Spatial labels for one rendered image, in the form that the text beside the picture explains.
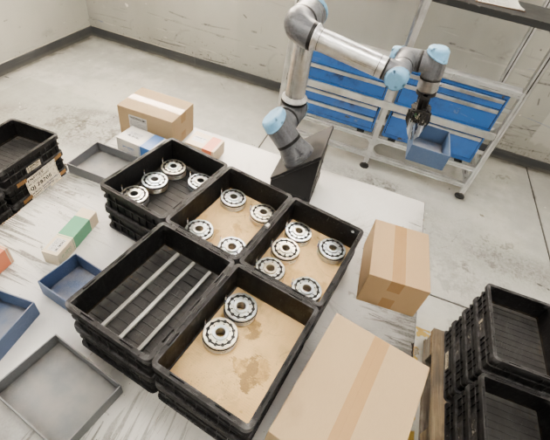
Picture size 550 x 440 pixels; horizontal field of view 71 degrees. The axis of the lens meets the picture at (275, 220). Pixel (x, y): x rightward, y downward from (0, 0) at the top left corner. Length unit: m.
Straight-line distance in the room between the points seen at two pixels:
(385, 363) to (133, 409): 0.72
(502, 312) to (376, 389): 1.11
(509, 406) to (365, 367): 0.97
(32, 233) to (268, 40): 3.07
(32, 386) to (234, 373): 0.57
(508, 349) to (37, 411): 1.77
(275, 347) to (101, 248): 0.78
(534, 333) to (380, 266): 0.94
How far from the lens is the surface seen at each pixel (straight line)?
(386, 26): 3.90
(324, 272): 1.40
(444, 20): 3.88
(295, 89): 1.71
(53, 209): 1.81
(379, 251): 1.50
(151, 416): 1.26
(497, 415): 1.97
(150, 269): 1.35
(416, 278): 1.49
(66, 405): 1.32
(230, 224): 1.48
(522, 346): 2.08
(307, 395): 1.09
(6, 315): 1.52
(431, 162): 1.64
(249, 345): 1.20
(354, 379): 1.15
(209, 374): 1.16
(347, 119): 3.29
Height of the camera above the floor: 1.90
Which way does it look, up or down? 44 degrees down
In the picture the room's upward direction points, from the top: 12 degrees clockwise
